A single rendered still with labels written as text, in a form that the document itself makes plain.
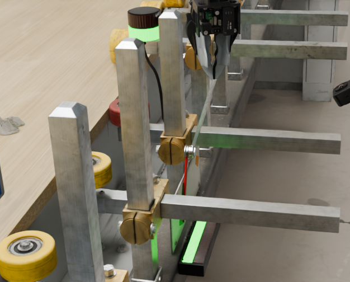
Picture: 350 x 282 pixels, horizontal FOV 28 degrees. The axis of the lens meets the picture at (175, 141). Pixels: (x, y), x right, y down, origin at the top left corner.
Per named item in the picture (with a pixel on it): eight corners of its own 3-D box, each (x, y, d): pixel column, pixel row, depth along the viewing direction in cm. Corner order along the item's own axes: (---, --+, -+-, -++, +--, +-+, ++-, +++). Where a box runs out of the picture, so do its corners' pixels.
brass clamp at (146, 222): (173, 203, 123) (172, 178, 120) (154, 247, 111) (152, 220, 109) (139, 201, 124) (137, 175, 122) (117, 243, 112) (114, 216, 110)
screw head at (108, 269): (117, 270, 99) (117, 263, 99) (113, 279, 97) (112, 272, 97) (103, 268, 100) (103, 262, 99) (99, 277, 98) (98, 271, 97)
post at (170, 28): (190, 234, 146) (181, 8, 125) (187, 244, 143) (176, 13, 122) (174, 233, 147) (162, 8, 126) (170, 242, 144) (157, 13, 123)
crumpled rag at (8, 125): (31, 121, 134) (30, 110, 133) (12, 136, 128) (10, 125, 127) (-8, 117, 137) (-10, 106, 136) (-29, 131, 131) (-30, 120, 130)
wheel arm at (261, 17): (347, 23, 174) (348, 8, 172) (347, 27, 171) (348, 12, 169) (152, 18, 185) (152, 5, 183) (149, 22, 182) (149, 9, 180)
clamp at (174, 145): (198, 136, 144) (197, 113, 142) (184, 167, 132) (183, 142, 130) (171, 134, 145) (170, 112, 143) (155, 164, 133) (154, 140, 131)
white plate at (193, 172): (201, 184, 150) (200, 142, 146) (174, 254, 127) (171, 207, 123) (199, 184, 150) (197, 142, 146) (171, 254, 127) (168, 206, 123)
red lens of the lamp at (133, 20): (164, 18, 128) (164, 6, 127) (156, 28, 123) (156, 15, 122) (133, 18, 130) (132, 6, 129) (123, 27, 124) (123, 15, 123)
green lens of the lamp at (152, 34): (165, 32, 129) (164, 20, 128) (157, 42, 124) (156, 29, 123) (134, 31, 131) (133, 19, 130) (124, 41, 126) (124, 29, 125)
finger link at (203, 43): (200, 89, 120) (199, 38, 116) (195, 78, 125) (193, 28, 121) (218, 88, 120) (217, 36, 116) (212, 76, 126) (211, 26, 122)
